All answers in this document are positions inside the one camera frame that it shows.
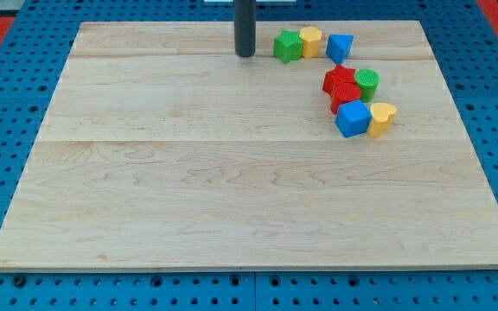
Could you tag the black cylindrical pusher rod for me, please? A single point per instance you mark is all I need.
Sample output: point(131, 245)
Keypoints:
point(244, 22)

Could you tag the blue cube block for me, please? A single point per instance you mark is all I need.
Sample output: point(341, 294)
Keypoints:
point(352, 118)

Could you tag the green star block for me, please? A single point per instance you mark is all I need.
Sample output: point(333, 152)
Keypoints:
point(287, 46)

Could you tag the green circle block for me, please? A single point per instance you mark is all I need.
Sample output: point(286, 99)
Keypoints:
point(367, 80)

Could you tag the red star block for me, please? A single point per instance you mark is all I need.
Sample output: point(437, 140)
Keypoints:
point(338, 75)

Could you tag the blue triangle block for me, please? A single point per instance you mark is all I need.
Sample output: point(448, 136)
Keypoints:
point(339, 47)

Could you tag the yellow heart block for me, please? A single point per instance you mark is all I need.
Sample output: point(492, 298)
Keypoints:
point(382, 116)

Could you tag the red circle block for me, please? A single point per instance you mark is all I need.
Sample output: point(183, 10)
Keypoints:
point(343, 93)

